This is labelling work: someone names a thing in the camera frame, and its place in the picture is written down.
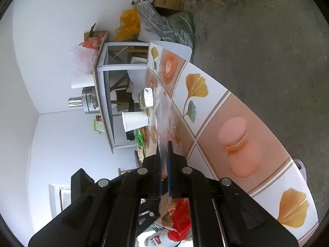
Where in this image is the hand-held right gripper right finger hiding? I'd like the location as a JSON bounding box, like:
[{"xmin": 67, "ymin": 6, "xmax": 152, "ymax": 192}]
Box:
[{"xmin": 166, "ymin": 141, "xmax": 300, "ymax": 247}]

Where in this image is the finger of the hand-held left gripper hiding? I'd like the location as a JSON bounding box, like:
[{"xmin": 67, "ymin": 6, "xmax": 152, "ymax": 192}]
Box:
[{"xmin": 71, "ymin": 168, "xmax": 94, "ymax": 204}]

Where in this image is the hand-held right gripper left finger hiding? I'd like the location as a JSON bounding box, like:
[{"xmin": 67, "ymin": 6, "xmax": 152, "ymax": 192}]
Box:
[{"xmin": 28, "ymin": 143, "xmax": 163, "ymax": 247}]

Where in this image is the clear plastic wrapper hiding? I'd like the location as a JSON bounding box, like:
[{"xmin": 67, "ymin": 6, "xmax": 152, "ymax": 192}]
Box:
[{"xmin": 154, "ymin": 85, "xmax": 184, "ymax": 227}]

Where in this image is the tan snack packet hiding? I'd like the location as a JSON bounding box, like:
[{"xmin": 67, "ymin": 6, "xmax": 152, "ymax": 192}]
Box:
[{"xmin": 137, "ymin": 147, "xmax": 147, "ymax": 165}]

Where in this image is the window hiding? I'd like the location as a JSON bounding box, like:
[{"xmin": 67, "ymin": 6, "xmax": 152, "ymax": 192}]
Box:
[{"xmin": 49, "ymin": 184, "xmax": 73, "ymax": 218}]

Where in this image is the red plastic bag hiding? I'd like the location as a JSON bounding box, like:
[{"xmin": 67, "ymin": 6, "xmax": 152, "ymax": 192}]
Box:
[{"xmin": 168, "ymin": 198, "xmax": 192, "ymax": 240}]

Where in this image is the small green wrapper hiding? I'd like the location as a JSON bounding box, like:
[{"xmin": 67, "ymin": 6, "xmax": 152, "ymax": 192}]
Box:
[{"xmin": 136, "ymin": 130, "xmax": 147, "ymax": 147}]

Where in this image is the white paper cup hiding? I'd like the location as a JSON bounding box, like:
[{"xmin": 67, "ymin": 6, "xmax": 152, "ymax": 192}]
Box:
[{"xmin": 122, "ymin": 111, "xmax": 149, "ymax": 133}]

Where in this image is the light green packet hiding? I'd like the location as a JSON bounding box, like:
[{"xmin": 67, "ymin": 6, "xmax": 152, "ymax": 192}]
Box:
[{"xmin": 93, "ymin": 116, "xmax": 106, "ymax": 134}]

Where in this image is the white labelled bottle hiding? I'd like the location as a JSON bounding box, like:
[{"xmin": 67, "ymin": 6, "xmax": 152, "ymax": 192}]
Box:
[{"xmin": 144, "ymin": 229, "xmax": 180, "ymax": 247}]

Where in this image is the printed tablecloth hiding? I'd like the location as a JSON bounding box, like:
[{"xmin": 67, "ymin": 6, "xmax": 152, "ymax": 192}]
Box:
[{"xmin": 145, "ymin": 41, "xmax": 319, "ymax": 247}]

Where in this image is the metal pot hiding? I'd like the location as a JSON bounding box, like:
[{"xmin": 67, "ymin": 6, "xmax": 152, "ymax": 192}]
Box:
[{"xmin": 68, "ymin": 86, "xmax": 100, "ymax": 115}]

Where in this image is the white paper sheet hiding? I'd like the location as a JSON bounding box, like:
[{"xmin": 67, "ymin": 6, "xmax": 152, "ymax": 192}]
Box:
[{"xmin": 71, "ymin": 75, "xmax": 94, "ymax": 89}]

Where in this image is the pink plastic bag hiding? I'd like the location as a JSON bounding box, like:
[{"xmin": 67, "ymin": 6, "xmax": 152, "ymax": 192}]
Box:
[{"xmin": 59, "ymin": 45, "xmax": 99, "ymax": 79}]

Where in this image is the purple slipper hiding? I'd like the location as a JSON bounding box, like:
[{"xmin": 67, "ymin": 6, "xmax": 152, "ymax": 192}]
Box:
[{"xmin": 293, "ymin": 158, "xmax": 308, "ymax": 183}]

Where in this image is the open box with red contents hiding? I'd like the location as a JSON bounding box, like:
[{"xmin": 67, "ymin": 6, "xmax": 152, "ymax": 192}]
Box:
[{"xmin": 78, "ymin": 23, "xmax": 109, "ymax": 50}]

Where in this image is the grey plastic bag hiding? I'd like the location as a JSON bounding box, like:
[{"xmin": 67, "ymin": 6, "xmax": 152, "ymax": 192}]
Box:
[{"xmin": 137, "ymin": 1, "xmax": 194, "ymax": 49}]

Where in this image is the yellow plastic bag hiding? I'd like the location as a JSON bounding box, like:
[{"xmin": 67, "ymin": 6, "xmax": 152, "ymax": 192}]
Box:
[{"xmin": 114, "ymin": 8, "xmax": 141, "ymax": 42}]

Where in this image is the white frame side table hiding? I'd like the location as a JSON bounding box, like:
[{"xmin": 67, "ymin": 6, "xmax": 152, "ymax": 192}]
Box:
[{"xmin": 94, "ymin": 42, "xmax": 149, "ymax": 155}]

